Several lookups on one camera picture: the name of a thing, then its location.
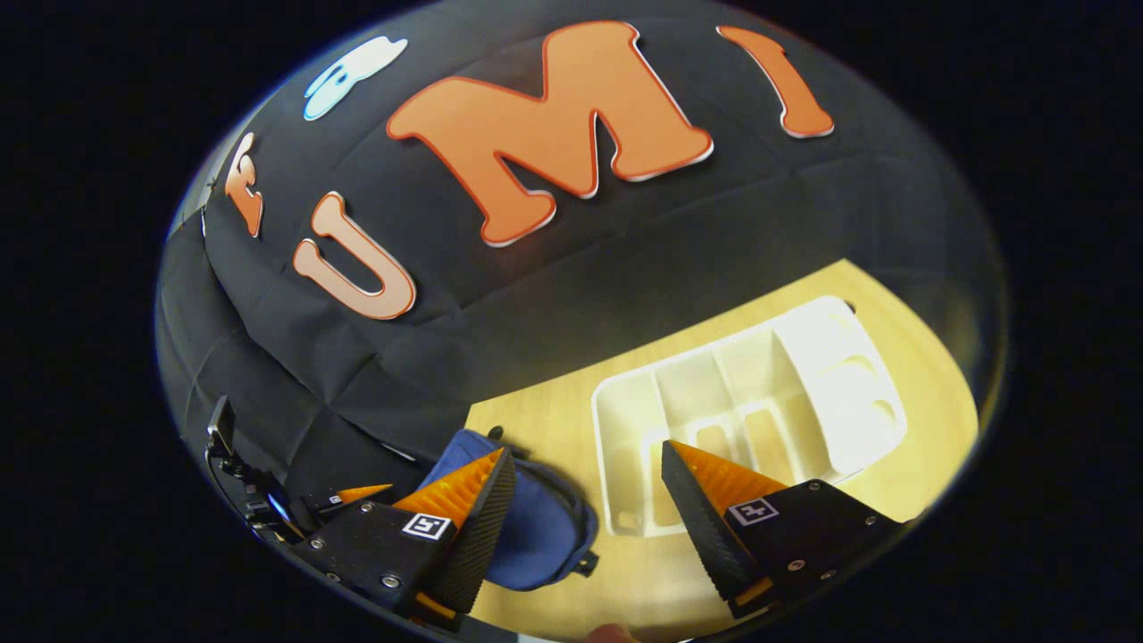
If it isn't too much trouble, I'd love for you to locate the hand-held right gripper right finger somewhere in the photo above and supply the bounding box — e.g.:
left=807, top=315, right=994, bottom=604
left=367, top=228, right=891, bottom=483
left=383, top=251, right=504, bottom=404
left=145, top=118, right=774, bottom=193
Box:
left=660, top=439, right=903, bottom=621

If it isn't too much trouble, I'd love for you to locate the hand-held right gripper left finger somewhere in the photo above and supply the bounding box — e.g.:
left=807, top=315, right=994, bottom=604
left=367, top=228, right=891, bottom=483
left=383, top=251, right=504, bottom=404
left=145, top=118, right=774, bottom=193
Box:
left=293, top=447, right=518, bottom=632

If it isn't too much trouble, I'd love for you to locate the blue schoolbag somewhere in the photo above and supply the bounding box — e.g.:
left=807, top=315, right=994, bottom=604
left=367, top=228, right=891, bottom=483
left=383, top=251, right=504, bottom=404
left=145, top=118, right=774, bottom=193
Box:
left=420, top=429, right=601, bottom=592

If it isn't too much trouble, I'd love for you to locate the white bookshelf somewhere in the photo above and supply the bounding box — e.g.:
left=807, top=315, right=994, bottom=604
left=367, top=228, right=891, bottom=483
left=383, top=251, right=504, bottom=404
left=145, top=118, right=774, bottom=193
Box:
left=591, top=296, right=908, bottom=539

